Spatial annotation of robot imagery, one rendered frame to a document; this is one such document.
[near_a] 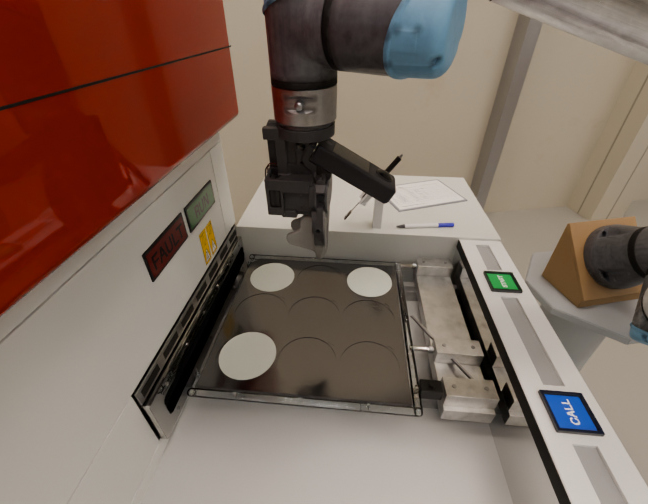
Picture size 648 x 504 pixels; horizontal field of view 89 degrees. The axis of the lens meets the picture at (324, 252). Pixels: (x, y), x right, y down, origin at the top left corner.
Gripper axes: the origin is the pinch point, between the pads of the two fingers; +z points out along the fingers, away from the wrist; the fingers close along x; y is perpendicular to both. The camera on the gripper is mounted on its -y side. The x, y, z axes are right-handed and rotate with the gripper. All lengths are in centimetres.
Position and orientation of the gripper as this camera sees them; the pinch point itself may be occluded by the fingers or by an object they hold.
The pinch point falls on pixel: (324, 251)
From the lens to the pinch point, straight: 52.7
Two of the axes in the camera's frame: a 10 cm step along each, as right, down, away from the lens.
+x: -1.2, 6.2, -7.8
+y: -9.9, -0.7, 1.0
